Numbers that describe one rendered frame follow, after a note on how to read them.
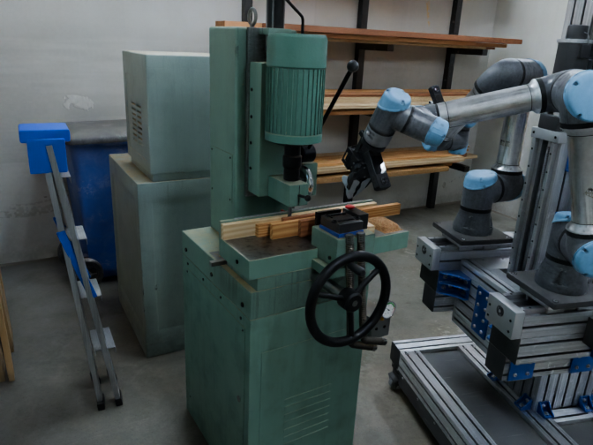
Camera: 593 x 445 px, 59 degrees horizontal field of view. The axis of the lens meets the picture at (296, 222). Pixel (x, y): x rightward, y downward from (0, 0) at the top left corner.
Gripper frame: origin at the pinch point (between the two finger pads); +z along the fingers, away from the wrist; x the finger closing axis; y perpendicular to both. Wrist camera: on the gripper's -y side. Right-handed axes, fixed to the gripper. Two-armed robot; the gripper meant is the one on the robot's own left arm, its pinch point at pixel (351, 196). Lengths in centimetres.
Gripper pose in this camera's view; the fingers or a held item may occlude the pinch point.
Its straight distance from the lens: 157.7
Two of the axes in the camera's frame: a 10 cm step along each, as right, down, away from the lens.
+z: -3.0, 6.7, 6.8
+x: -8.5, 1.3, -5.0
